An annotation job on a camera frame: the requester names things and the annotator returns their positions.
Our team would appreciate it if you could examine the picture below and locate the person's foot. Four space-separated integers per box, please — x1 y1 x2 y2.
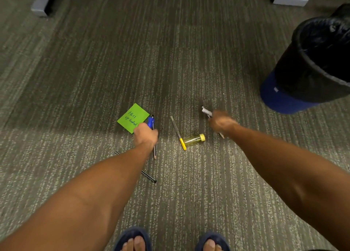
120 235 147 251
203 239 222 251

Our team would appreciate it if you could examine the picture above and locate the grey pen with yellow cap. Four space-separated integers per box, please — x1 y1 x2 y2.
170 116 187 151

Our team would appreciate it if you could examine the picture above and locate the blue right sandal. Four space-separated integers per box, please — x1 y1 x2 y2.
194 231 231 251

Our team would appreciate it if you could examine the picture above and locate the person's right foot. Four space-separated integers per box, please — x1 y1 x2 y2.
203 239 222 251

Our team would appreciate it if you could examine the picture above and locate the blue trash bin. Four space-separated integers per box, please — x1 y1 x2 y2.
259 3 350 115

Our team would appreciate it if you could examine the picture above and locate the person's right forearm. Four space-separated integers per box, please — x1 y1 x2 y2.
227 122 350 251

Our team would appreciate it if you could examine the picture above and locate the blue sandal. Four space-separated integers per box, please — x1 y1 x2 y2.
194 231 231 251
113 226 152 251

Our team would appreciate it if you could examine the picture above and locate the grey white pen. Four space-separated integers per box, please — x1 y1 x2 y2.
201 106 225 139

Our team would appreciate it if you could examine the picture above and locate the blue left sandal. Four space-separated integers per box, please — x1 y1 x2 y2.
113 226 152 251

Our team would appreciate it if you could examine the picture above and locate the person's left hand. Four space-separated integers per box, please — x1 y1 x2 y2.
133 122 159 150

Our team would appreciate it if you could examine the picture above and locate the black pen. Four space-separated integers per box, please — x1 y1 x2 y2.
114 151 157 184

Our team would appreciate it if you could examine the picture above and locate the person's right hand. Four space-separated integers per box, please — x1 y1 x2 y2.
209 110 239 135

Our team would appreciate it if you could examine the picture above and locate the person's left forearm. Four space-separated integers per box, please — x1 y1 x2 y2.
0 143 155 251

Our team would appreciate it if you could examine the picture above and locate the clear yellow vial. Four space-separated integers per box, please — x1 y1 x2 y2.
183 134 206 147

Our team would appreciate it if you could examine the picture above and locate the black bin liner bag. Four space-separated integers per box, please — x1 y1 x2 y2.
273 3 350 103

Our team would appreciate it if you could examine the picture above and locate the person's left foot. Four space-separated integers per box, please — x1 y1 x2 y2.
120 235 147 251

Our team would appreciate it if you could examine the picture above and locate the green sticky note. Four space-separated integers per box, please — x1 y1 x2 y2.
117 103 150 134

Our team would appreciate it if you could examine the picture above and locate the thin dark pencil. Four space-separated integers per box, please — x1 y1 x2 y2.
152 115 157 160

